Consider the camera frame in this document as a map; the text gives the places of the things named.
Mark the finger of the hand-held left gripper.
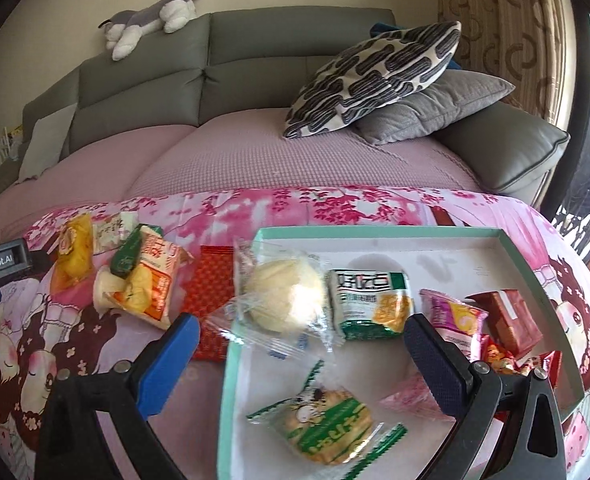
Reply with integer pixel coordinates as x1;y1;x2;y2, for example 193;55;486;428
27;249;60;271

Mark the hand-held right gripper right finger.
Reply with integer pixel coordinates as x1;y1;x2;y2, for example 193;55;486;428
403;311;568;480

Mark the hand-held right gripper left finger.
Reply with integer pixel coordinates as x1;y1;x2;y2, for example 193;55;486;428
34;311;202;480

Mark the yellow snack packet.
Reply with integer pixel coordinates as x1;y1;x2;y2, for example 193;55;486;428
55;212;96;293

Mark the pink swiss roll packet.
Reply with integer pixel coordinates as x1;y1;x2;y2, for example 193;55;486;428
379;287;490;426

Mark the red cartoon snack packet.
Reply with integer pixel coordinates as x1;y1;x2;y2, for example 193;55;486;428
478;332;563;391

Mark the orange chips packet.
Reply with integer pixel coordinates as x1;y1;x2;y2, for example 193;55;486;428
92;225;196;331

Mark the cream pastry packet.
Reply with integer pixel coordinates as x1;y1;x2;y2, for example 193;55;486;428
92;211;140;253

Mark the red patterned packet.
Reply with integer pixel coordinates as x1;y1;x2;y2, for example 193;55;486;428
181;244;238;363

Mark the green white biscuit packet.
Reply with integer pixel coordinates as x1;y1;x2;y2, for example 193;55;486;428
325;267;415;341

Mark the dark green small packet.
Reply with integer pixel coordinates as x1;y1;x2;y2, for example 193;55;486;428
109;230;148;278

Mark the red cardboard box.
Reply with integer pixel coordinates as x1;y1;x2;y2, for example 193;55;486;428
468;289;543;356

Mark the teal shallow box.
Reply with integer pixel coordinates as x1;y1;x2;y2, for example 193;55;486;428
217;226;587;480

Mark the green white cartoon cracker packet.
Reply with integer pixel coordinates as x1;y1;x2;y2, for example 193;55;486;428
246;360;408;476

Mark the clear bun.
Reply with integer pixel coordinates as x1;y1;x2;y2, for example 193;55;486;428
209;240;346;361

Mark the light grey pillow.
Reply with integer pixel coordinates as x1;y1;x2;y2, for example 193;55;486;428
15;105;78;183

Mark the white rack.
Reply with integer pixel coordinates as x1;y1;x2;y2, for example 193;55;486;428
0;125;26;163

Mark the grey quilted pillow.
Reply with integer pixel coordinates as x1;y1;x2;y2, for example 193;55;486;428
352;69;516;146

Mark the grey white plush toy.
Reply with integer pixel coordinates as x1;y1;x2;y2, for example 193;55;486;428
99;0;205;61

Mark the black white patterned pillow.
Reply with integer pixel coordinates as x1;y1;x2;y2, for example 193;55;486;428
282;21;463;139

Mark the grey sofa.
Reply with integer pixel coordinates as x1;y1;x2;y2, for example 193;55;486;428
0;7;571;221

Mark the patterned beige curtain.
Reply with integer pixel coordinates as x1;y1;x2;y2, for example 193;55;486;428
434;0;576;126

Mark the dark door frame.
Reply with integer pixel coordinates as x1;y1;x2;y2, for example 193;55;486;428
555;7;590;221

